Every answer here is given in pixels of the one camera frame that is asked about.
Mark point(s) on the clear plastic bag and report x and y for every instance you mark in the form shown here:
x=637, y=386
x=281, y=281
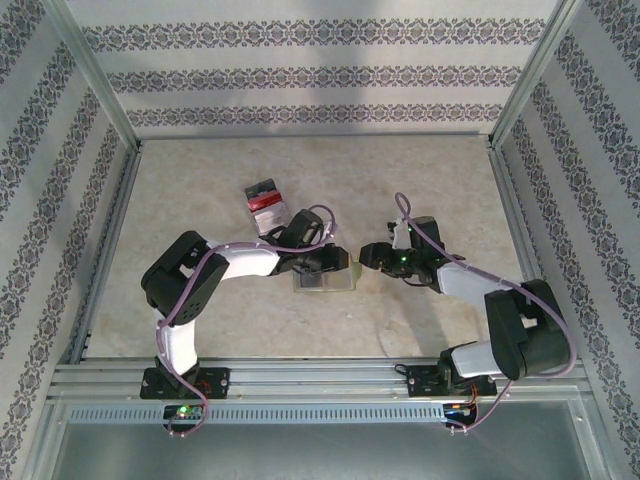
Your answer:
x=340, y=285

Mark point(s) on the red card stack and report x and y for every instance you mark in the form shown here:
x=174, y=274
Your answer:
x=267, y=202

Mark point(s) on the black VIP card stack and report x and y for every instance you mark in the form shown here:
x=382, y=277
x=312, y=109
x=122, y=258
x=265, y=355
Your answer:
x=260, y=190

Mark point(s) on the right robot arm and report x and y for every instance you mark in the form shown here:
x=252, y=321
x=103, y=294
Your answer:
x=525, y=330

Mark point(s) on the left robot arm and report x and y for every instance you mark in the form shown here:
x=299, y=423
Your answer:
x=175, y=340

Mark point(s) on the controller board orange light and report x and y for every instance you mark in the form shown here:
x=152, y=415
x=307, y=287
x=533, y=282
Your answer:
x=457, y=410

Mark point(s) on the grey metal sheet panel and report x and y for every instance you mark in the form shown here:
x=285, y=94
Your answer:
x=320, y=450

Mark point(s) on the aluminium mounting rail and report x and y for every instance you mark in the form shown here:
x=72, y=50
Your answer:
x=320, y=377

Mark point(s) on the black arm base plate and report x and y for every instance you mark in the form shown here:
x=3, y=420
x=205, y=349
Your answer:
x=215, y=382
x=420, y=382

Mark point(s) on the aluminium table back rail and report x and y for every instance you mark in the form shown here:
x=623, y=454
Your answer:
x=320, y=136

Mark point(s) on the aluminium table side rail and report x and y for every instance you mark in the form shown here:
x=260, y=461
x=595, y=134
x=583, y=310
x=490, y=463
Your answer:
x=107, y=250
x=527, y=250

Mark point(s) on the aluminium frame post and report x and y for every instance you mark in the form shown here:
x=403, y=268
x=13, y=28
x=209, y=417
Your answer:
x=96, y=70
x=535, y=70

